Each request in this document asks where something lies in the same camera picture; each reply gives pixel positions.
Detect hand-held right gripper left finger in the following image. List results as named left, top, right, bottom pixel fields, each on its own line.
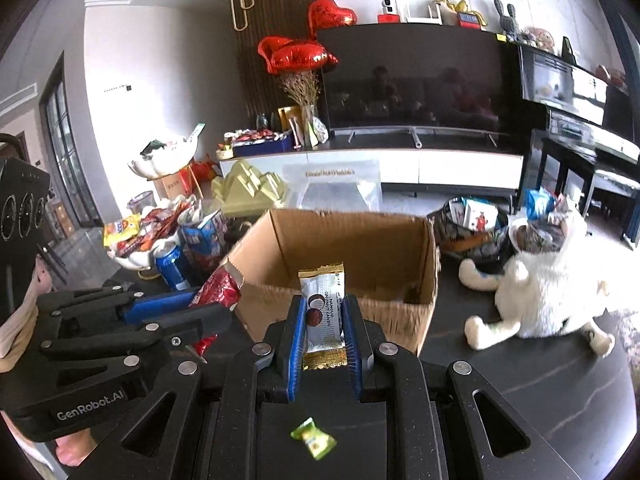
left=82, top=296, right=307, bottom=480

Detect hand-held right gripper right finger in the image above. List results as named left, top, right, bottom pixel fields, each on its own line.
left=342, top=294, right=581, bottom=480

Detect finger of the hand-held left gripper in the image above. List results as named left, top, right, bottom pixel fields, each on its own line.
left=40, top=305, right=235, bottom=362
left=37, top=287, right=203, bottom=328

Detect red snack packet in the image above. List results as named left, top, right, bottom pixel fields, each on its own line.
left=189, top=257, right=244, bottom=357

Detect coconut candy bar packet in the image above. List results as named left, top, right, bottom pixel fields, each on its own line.
left=298, top=261, right=349, bottom=372

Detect brown cardboard box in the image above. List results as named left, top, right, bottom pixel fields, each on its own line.
left=220, top=208, right=442, bottom=359

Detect white bowl of snacks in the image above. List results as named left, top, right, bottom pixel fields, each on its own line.
left=112, top=197, right=202, bottom=257

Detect blue tray of snacks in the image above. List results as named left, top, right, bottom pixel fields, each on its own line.
left=224, top=130, right=296, bottom=157

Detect person's left hand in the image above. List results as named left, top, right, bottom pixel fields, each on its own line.
left=54, top=432, right=99, bottom=467

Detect blue soda can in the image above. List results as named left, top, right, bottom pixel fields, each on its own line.
left=154, top=241, right=194, bottom=291

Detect white petal bowl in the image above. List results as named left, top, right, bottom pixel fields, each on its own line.
left=107, top=244, right=157, bottom=281

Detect blue snack bag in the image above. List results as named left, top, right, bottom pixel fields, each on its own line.
left=179, top=209, right=229, bottom=274

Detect yellow snack packet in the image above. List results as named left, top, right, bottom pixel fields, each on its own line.
left=103, top=214, right=142, bottom=249

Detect green wrapped candy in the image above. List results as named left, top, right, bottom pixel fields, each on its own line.
left=291, top=417, right=337, bottom=461

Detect grey trash can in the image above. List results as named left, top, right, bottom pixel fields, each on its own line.
left=127, top=191, right=154, bottom=216

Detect beige cloth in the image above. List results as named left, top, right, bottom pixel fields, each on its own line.
left=0, top=305, right=39, bottom=373

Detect open cardboard carton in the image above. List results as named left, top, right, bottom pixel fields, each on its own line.
left=152, top=160, right=222, bottom=202

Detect white lotus bowl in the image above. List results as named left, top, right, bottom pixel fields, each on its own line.
left=129, top=135, right=201, bottom=179

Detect patterned basket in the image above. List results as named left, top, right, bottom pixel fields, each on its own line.
left=429, top=197, right=507, bottom=262

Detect clear zip bag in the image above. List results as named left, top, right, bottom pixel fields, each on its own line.
left=282, top=160, right=384, bottom=214

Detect black framed glass door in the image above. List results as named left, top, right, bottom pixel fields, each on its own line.
left=39, top=52, right=102, bottom=232

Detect white plush toy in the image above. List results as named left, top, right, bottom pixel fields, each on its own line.
left=459, top=205, right=617, bottom=360

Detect white television cabinet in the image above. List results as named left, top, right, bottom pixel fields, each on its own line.
left=219, top=144, right=526, bottom=197

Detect yellow gift box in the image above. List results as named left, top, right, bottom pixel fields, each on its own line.
left=277, top=105, right=306, bottom=149

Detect blue snack packet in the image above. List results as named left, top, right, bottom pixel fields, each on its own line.
left=522, top=187, right=556, bottom=221

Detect dried flowers in vase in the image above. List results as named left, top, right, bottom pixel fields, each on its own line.
left=279, top=71, right=322, bottom=149

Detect red heart balloon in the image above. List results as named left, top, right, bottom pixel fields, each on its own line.
left=307, top=0, right=358, bottom=39
left=257, top=36, right=301, bottom=74
left=272, top=44, right=340, bottom=74

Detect black television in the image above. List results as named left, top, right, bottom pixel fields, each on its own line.
left=316, top=22, right=523, bottom=153

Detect black piano bench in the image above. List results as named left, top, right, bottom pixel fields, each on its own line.
left=541, top=136, right=640, bottom=247

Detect white small stand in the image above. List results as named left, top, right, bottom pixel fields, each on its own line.
left=405, top=2, right=444, bottom=26

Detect black upright piano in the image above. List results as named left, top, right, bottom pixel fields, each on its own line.
left=516, top=42, right=640, bottom=162

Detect brown stuffed toy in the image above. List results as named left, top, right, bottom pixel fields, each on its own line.
left=522, top=27, right=557, bottom=54

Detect grey bunny figure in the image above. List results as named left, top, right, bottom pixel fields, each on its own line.
left=494, top=0, right=521, bottom=41

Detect gold loop wall ornament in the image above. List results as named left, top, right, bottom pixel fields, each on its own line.
left=231, top=0, right=255, bottom=31

